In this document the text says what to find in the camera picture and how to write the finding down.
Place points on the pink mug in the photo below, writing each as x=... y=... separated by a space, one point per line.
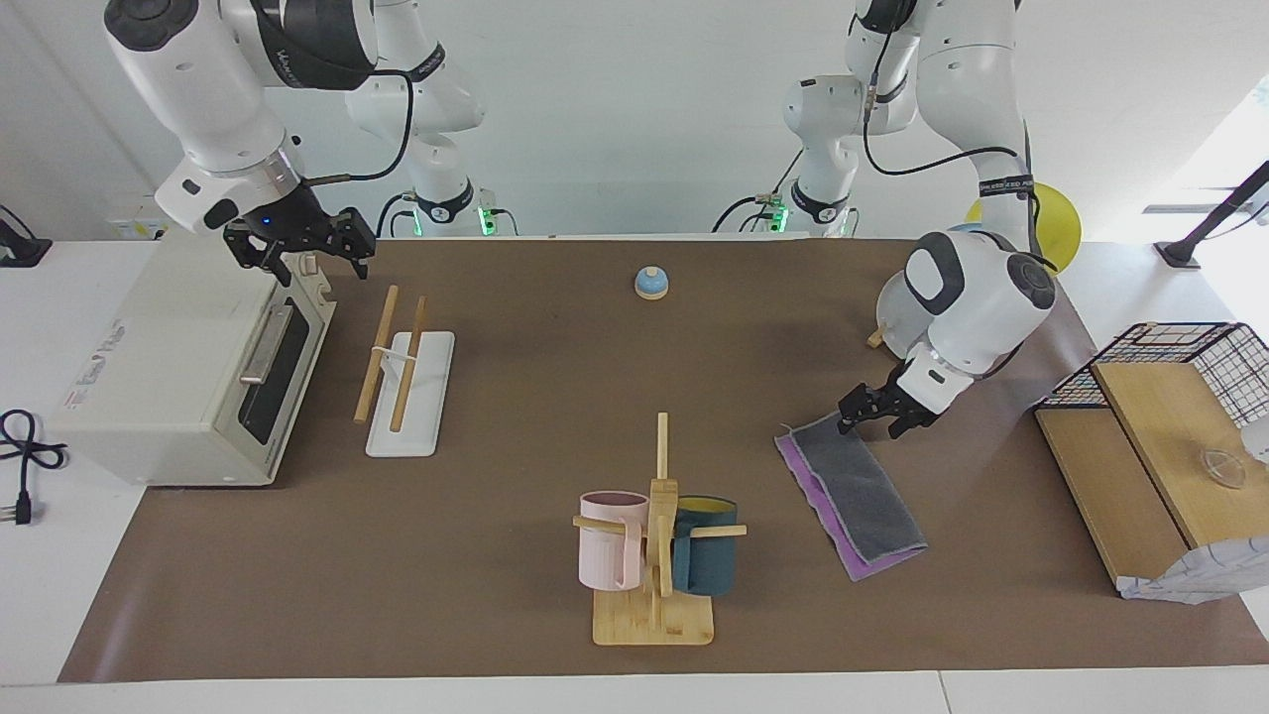
x=607 y=555

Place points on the dark teal mug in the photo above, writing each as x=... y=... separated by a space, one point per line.
x=706 y=560

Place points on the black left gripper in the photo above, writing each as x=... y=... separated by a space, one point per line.
x=897 y=395

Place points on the yellow plate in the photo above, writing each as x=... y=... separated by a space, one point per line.
x=1056 y=223

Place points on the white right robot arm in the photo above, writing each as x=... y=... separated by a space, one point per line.
x=198 y=89

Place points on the wooden mug tree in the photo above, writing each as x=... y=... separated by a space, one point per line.
x=654 y=620

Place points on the grey plate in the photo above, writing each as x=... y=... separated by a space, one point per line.
x=892 y=312

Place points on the beige toaster oven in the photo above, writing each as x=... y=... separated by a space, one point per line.
x=169 y=377

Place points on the marbled white paper sheet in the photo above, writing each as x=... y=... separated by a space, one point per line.
x=1205 y=575

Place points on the purple and grey towel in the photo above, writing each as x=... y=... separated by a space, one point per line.
x=863 y=496

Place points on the clear glass lid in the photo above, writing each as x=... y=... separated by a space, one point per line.
x=1221 y=466

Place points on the wooden shelf unit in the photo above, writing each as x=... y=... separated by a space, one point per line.
x=1140 y=456

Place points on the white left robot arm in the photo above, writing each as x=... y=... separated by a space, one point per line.
x=977 y=288

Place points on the black desk clamp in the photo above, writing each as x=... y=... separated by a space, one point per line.
x=20 y=248

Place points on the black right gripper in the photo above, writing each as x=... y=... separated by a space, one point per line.
x=292 y=223

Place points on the white power strip box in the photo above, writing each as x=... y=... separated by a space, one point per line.
x=134 y=223

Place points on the wooden plate rack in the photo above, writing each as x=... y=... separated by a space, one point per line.
x=876 y=339

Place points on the black camera stand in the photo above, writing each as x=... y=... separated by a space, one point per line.
x=1214 y=213

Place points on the blue call bell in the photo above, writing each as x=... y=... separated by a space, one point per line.
x=651 y=285

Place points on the brown table mat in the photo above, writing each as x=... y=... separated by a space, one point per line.
x=555 y=397

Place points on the white towel rack wooden bars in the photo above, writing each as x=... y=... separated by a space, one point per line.
x=416 y=397

